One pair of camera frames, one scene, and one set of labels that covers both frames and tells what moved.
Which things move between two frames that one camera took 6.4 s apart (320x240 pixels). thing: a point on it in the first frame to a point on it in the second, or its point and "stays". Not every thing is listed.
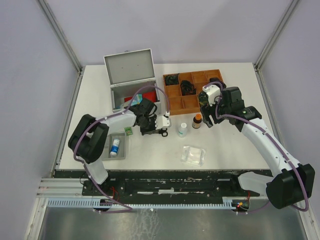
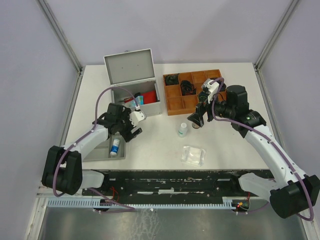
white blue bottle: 115,147 stays
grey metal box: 131,73 stays
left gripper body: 148,124 to 125,126
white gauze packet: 193,156 stays
